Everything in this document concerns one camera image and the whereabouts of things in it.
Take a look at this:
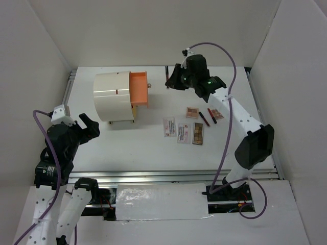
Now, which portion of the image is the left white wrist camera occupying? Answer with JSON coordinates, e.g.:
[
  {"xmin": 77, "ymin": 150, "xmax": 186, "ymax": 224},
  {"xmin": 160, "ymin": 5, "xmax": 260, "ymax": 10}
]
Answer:
[{"xmin": 51, "ymin": 104, "xmax": 75, "ymax": 126}]

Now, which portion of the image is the left aluminium side rail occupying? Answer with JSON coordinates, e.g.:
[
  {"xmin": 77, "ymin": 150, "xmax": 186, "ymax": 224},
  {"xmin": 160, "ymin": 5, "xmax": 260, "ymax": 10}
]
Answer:
[{"xmin": 62, "ymin": 70, "xmax": 77, "ymax": 105}]

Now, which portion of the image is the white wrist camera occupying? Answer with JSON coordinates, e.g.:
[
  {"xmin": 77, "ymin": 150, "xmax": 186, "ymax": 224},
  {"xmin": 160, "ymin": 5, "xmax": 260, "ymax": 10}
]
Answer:
[
  {"xmin": 51, "ymin": 104, "xmax": 75, "ymax": 126},
  {"xmin": 182, "ymin": 47, "xmax": 195, "ymax": 58}
]

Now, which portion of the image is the round pan eyeshadow palette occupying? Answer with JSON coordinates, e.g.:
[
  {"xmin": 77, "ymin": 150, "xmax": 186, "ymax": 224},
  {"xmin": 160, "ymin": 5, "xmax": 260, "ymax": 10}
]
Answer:
[{"xmin": 211, "ymin": 109, "xmax": 224, "ymax": 120}]

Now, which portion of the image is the clear sticker pack right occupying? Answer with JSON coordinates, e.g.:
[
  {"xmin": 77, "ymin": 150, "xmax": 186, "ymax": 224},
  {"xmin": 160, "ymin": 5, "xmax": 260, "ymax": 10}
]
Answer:
[{"xmin": 177, "ymin": 123, "xmax": 191, "ymax": 144}]

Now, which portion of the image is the black capped lipstick tube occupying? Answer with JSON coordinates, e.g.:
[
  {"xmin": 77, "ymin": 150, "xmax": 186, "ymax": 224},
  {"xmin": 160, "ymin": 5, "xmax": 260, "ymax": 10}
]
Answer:
[{"xmin": 198, "ymin": 111, "xmax": 210, "ymax": 127}]

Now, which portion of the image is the white taped cover plate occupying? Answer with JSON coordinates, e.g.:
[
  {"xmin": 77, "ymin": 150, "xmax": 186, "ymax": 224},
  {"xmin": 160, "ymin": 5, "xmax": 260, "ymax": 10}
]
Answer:
[{"xmin": 115, "ymin": 183, "xmax": 210, "ymax": 221}]

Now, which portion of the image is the clear sticker pack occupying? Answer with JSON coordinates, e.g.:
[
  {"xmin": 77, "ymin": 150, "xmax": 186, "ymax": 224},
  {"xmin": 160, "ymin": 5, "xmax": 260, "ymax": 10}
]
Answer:
[
  {"xmin": 163, "ymin": 116, "xmax": 176, "ymax": 137},
  {"xmin": 177, "ymin": 123, "xmax": 191, "ymax": 144}
]

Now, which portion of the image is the cream round drawer cabinet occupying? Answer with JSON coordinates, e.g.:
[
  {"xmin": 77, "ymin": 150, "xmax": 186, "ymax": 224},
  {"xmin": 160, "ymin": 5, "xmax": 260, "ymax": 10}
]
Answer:
[{"xmin": 93, "ymin": 71, "xmax": 134, "ymax": 123}]

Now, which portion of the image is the long brown eyeshadow palette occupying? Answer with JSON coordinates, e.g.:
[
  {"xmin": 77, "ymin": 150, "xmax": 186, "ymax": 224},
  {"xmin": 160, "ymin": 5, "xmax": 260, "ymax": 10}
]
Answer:
[{"xmin": 192, "ymin": 122, "xmax": 203, "ymax": 145}]

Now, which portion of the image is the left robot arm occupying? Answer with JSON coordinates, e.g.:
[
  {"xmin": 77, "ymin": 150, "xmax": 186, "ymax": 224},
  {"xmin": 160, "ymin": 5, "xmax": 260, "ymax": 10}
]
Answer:
[{"xmin": 15, "ymin": 110, "xmax": 100, "ymax": 244}]

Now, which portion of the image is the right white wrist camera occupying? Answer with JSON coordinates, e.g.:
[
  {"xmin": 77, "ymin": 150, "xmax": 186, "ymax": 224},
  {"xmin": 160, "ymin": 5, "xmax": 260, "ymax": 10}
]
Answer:
[{"xmin": 182, "ymin": 47, "xmax": 195, "ymax": 58}]

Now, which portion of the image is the aluminium front rail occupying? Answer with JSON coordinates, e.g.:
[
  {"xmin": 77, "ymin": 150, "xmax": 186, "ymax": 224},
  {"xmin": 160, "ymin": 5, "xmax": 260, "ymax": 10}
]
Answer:
[{"xmin": 63, "ymin": 170, "xmax": 279, "ymax": 185}]

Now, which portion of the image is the dark red lip gloss tube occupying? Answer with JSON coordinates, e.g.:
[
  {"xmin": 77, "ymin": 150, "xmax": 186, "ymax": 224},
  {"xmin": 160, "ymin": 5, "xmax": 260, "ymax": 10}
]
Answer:
[{"xmin": 165, "ymin": 66, "xmax": 169, "ymax": 89}]

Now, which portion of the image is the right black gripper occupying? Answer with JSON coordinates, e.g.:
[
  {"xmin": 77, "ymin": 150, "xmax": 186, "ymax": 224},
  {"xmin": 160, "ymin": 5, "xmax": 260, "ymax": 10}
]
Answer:
[{"xmin": 165, "ymin": 64, "xmax": 196, "ymax": 91}]

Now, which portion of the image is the pink square eyeshadow palette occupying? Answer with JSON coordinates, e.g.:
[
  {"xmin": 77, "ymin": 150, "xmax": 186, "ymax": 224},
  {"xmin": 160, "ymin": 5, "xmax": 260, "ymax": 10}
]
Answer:
[{"xmin": 186, "ymin": 107, "xmax": 199, "ymax": 119}]

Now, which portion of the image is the clear sticker pack left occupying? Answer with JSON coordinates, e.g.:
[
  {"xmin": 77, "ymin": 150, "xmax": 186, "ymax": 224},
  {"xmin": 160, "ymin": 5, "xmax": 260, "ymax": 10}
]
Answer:
[{"xmin": 163, "ymin": 116, "xmax": 176, "ymax": 137}]

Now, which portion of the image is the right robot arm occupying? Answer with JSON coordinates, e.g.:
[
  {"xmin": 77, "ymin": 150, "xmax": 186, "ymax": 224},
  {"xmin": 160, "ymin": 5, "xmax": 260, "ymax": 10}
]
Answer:
[{"xmin": 165, "ymin": 55, "xmax": 274, "ymax": 200}]

